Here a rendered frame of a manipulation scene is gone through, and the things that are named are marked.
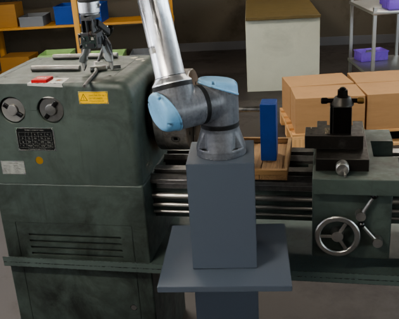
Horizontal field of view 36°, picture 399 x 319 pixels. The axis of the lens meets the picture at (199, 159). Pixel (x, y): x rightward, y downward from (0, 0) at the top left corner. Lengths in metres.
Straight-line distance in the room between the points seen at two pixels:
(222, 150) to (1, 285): 2.01
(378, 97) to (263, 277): 3.29
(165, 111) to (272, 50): 5.05
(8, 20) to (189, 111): 5.83
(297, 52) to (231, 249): 4.96
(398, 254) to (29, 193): 1.42
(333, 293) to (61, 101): 1.68
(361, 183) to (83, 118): 0.99
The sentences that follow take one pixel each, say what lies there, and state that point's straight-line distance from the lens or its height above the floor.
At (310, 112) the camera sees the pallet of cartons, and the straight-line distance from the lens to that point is 4.92.
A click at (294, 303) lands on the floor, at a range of 3.10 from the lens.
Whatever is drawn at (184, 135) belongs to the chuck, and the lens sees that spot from 2.27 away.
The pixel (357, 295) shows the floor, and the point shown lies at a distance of 3.18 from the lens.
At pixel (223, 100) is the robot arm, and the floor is 1.28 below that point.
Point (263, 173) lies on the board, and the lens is 2.24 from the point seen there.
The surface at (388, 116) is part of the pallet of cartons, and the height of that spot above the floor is 0.24.
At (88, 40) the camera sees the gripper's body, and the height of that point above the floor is 1.39.
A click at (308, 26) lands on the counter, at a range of 6.67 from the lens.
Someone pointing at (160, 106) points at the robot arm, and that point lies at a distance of 1.69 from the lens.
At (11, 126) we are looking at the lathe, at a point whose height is 1.09.
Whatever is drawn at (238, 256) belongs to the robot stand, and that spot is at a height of 0.79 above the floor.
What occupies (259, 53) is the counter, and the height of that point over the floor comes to 0.42.
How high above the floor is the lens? 1.75
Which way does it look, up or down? 21 degrees down
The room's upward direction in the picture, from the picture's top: 4 degrees counter-clockwise
